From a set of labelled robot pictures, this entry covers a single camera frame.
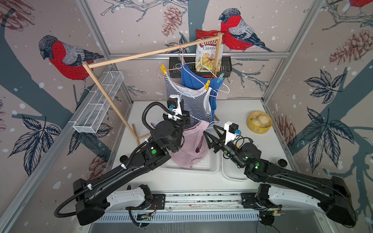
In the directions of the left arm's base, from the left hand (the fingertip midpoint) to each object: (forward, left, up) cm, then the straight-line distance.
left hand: (183, 98), depth 58 cm
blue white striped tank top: (+14, -7, -16) cm, 23 cm away
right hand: (-6, -11, -14) cm, 19 cm away
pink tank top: (-9, -5, -29) cm, 31 cm away
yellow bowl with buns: (+18, -51, -41) cm, 68 cm away
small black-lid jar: (-13, -53, -37) cm, 66 cm away
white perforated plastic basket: (-10, -14, -45) cm, 49 cm away
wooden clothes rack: (+5, +35, -11) cm, 37 cm away
